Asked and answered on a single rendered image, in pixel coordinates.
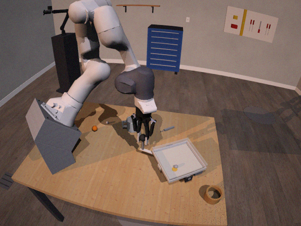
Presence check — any tan tape roll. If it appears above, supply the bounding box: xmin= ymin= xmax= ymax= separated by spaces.
xmin=204 ymin=185 xmax=223 ymax=204

